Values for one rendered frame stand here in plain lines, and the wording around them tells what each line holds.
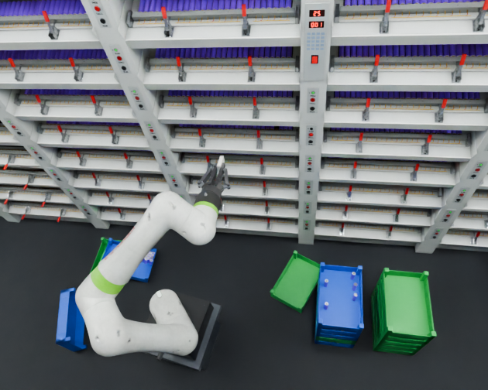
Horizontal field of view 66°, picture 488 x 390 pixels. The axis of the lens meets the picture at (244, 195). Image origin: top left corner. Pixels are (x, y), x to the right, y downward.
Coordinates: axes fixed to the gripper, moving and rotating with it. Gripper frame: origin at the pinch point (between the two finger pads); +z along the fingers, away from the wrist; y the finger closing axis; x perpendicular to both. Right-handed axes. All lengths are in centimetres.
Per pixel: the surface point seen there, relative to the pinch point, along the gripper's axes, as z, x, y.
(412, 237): 38, -81, 95
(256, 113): 17.6, 12.7, 12.9
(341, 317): -20, -75, 54
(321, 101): 14.4, 20.1, 38.4
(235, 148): 21.4, -8.2, 1.5
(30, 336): -35, -111, -123
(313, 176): 24, -25, 37
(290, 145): 23.1, -7.1, 26.0
